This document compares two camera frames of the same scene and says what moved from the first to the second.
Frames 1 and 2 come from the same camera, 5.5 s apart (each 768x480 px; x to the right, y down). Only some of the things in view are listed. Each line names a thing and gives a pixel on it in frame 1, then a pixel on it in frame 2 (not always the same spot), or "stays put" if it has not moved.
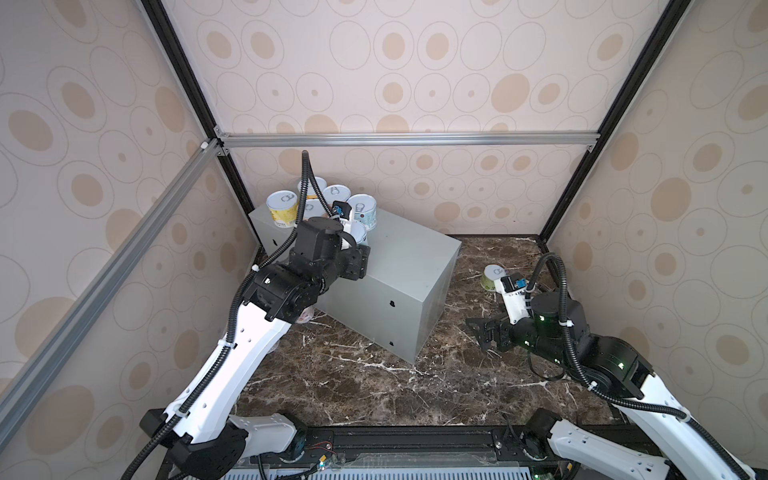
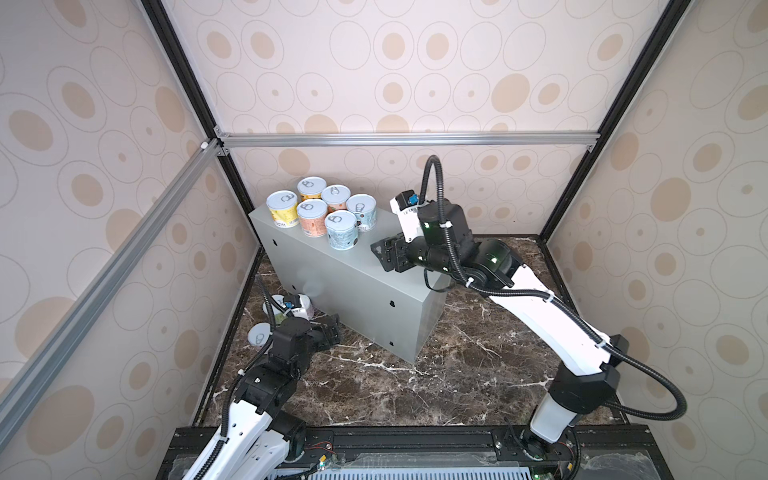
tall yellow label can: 283,205 stays put
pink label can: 313,208 stays put
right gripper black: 484,335 -> 397,245
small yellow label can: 320,184 stays put
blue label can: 363,209 stays put
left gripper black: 358,259 -> 324,339
